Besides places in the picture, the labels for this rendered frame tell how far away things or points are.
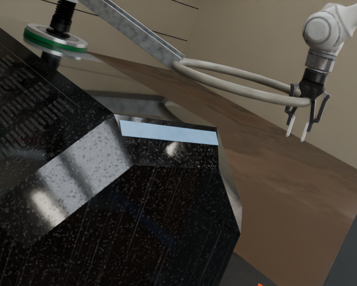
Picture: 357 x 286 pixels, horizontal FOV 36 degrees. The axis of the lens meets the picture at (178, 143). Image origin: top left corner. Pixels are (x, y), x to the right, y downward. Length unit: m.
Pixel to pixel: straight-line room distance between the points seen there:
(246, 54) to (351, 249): 5.99
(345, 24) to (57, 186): 0.91
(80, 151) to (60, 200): 0.12
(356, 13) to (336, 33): 0.08
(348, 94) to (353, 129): 0.42
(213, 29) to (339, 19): 6.63
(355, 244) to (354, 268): 0.08
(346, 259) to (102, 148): 0.96
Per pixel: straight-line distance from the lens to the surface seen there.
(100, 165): 1.24
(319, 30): 1.61
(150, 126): 1.33
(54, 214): 1.22
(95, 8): 1.89
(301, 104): 1.77
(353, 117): 6.63
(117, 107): 1.34
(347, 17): 1.66
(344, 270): 1.91
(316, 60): 1.81
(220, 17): 8.18
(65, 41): 1.89
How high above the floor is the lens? 1.17
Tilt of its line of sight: 15 degrees down
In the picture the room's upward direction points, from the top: 20 degrees clockwise
